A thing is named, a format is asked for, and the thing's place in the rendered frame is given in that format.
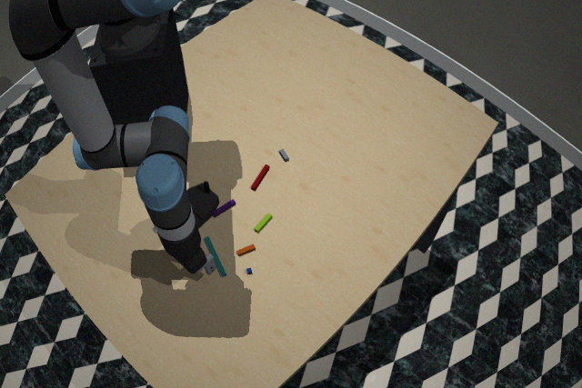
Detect lime green rod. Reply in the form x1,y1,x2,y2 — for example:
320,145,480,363
255,213,272,233

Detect turquoise rod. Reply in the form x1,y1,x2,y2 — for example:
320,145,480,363
205,236,226,277

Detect orange rod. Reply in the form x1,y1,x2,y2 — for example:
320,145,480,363
237,244,256,256

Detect purple rod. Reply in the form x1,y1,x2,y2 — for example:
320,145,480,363
213,199,236,218

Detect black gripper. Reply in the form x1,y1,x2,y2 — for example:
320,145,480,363
153,181,219,275

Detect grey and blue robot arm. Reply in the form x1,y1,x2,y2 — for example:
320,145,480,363
9,0,191,230

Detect grey rod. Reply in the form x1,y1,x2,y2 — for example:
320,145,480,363
279,149,289,162

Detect dark red rod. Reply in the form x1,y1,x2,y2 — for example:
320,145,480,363
251,164,269,191

